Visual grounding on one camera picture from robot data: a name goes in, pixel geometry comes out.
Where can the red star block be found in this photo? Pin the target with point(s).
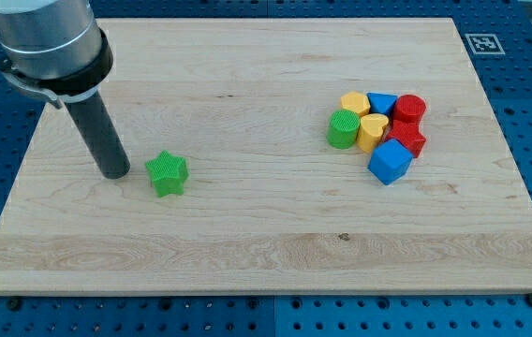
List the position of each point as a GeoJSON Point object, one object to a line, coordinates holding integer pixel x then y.
{"type": "Point", "coordinates": [409, 135]}

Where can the yellow pentagon block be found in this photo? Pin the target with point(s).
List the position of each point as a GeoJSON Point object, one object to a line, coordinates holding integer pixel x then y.
{"type": "Point", "coordinates": [356, 102]}

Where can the white fiducial marker tag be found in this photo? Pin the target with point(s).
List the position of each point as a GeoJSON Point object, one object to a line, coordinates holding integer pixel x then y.
{"type": "Point", "coordinates": [484, 44]}

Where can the blue cube block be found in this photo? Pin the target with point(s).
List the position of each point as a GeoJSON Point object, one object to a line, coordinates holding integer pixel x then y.
{"type": "Point", "coordinates": [390, 161]}

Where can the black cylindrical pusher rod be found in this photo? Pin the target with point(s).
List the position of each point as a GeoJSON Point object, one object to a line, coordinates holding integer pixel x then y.
{"type": "Point", "coordinates": [91, 118]}

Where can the blue triangle block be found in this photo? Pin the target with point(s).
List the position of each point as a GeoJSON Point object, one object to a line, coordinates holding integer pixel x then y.
{"type": "Point", "coordinates": [381, 103]}

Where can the green star block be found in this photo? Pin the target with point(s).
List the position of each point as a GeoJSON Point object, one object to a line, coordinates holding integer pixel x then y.
{"type": "Point", "coordinates": [167, 173]}

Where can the red cylinder block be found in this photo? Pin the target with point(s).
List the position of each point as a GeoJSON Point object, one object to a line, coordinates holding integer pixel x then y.
{"type": "Point", "coordinates": [409, 109]}

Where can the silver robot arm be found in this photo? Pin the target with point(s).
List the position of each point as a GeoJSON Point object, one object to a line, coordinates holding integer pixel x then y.
{"type": "Point", "coordinates": [56, 52]}

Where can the green cylinder block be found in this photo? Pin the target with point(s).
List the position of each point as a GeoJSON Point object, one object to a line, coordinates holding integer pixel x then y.
{"type": "Point", "coordinates": [343, 129]}

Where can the yellow heart block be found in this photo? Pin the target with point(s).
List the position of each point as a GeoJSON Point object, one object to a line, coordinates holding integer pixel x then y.
{"type": "Point", "coordinates": [372, 128]}

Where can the wooden board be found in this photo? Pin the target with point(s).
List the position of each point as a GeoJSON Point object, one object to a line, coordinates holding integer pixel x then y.
{"type": "Point", "coordinates": [269, 206]}

